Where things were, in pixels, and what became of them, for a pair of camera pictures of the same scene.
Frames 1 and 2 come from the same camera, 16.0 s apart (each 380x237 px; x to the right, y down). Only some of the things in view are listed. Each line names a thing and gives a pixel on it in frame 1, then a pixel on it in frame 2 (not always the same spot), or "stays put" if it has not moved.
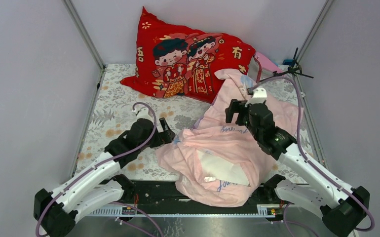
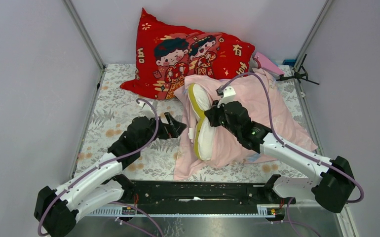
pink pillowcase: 211,131 → 267,101
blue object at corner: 287,61 stays put
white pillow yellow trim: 221,169 → 201,98
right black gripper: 236,106 → 212,113
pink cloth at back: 266,63 stays put
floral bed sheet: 113,111 → 264,167
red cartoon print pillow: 173,60 stays put
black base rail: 163,198 stays put
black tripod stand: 295,68 → 301,73
